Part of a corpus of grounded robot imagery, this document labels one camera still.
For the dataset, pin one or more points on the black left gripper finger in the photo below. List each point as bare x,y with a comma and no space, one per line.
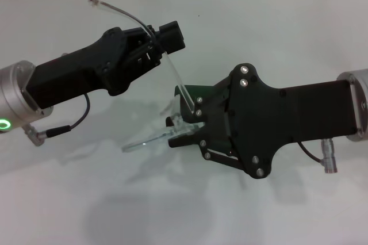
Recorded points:
169,30
175,45

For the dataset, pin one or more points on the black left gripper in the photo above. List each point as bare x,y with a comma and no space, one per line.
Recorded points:
80,69

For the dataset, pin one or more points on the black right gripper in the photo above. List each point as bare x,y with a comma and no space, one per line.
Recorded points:
287,112

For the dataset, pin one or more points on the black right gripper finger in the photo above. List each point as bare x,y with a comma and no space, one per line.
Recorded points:
187,141

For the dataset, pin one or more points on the clear white glasses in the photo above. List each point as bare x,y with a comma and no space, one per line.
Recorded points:
184,130

